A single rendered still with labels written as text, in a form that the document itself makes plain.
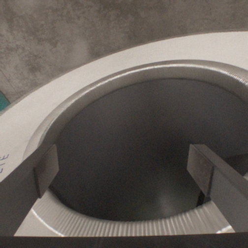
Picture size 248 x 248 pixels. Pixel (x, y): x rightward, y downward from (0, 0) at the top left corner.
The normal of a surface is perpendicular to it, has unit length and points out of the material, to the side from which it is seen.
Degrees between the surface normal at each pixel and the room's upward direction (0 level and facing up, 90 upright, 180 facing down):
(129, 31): 0
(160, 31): 0
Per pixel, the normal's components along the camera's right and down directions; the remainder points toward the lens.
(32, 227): -0.28, -0.76
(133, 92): 0.08, 0.59
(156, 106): -0.22, 0.65
